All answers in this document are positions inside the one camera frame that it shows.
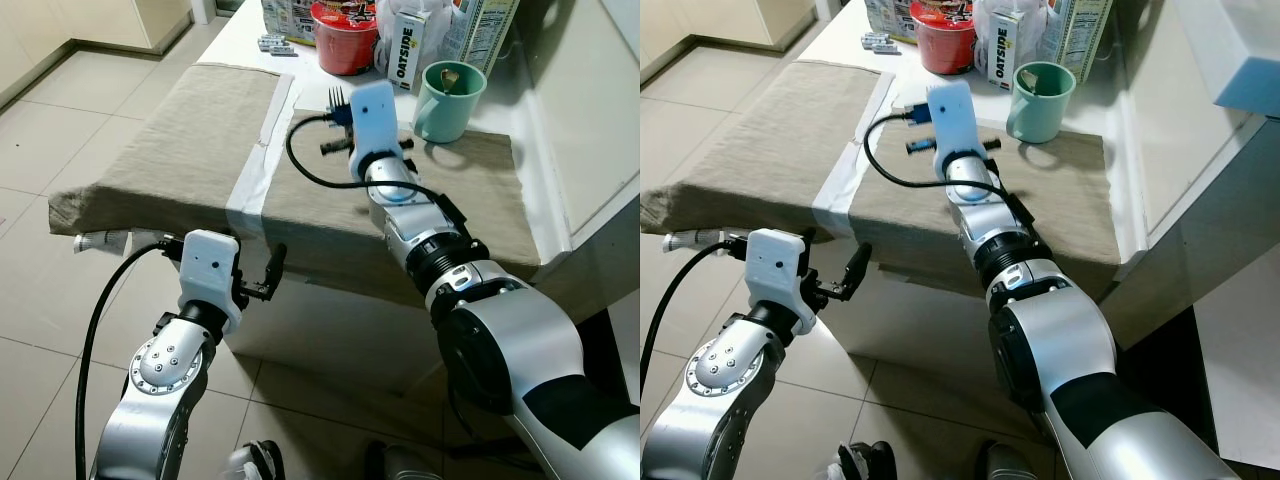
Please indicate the white Oatside carton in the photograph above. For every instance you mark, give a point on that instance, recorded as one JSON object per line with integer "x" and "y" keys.
{"x": 408, "y": 55}
{"x": 1003, "y": 50}

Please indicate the grey robot right foot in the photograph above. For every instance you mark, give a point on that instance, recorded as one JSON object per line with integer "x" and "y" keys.
{"x": 400, "y": 465}
{"x": 1010, "y": 465}

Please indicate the grey robot left foot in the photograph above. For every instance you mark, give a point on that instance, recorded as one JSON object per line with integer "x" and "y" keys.
{"x": 862, "y": 462}
{"x": 255, "y": 462}

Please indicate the mint green mug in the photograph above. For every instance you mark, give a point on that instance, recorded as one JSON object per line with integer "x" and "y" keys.
{"x": 1038, "y": 110}
{"x": 445, "y": 110}

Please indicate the cream kitchen cabinets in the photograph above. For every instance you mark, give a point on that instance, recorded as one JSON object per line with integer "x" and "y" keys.
{"x": 680, "y": 20}
{"x": 60, "y": 25}

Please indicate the grey robot foot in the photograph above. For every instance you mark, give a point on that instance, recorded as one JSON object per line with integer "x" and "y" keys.
{"x": 1010, "y": 465}
{"x": 862, "y": 462}
{"x": 400, "y": 465}
{"x": 255, "y": 462}

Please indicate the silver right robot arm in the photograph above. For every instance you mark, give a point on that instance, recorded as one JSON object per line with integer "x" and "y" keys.
{"x": 1060, "y": 350}
{"x": 500, "y": 340}

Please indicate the cream cracker box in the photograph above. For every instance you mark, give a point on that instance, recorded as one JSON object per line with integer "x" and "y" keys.
{"x": 485, "y": 30}
{"x": 1085, "y": 30}

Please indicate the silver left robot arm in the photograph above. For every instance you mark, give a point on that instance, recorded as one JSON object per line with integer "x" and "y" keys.
{"x": 160, "y": 370}
{"x": 715, "y": 370}

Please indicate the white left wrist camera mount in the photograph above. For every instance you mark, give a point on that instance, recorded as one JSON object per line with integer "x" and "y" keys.
{"x": 208, "y": 270}
{"x": 778, "y": 270}

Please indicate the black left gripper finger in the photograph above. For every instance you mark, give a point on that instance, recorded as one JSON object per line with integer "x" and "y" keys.
{"x": 275, "y": 270}
{"x": 858, "y": 270}

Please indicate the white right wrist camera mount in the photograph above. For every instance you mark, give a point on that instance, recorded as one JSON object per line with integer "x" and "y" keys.
{"x": 952, "y": 115}
{"x": 375, "y": 120}

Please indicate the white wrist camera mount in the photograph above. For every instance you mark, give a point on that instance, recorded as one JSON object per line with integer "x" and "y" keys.
{"x": 375, "y": 120}
{"x": 952, "y": 115}
{"x": 208, "y": 270}
{"x": 778, "y": 270}

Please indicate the red instant noodle cup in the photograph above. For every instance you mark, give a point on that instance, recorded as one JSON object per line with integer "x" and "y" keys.
{"x": 942, "y": 40}
{"x": 345, "y": 40}

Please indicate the clear white plastic bag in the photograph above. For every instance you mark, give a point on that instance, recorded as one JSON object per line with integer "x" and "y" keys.
{"x": 436, "y": 30}
{"x": 1032, "y": 30}

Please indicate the pale raised counter ledge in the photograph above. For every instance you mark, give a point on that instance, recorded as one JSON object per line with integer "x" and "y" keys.
{"x": 1250, "y": 60}

